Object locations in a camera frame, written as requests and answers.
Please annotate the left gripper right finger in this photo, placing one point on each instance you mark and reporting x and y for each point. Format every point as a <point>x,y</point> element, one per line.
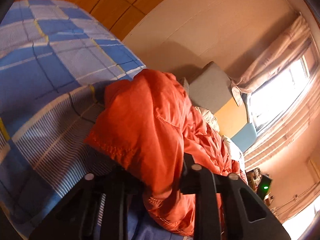
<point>226,207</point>

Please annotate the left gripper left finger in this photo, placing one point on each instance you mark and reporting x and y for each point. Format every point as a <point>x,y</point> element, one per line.
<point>95,208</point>

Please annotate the orange puffer jacket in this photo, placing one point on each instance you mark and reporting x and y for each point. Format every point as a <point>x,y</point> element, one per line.
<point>147,126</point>

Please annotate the wooden side table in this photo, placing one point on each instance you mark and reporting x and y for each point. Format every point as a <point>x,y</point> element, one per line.
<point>260,184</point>

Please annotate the white deer print pillow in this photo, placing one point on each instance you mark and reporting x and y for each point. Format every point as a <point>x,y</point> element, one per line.
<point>235,152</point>

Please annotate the pink striped curtain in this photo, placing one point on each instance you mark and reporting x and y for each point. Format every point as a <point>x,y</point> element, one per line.
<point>280,90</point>

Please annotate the grey yellow blue headboard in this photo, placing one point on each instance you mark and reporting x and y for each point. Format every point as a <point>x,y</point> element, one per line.
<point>210,88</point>

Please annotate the blue plaid bed sheet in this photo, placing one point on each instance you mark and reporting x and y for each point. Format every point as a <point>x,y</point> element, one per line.
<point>55,63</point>

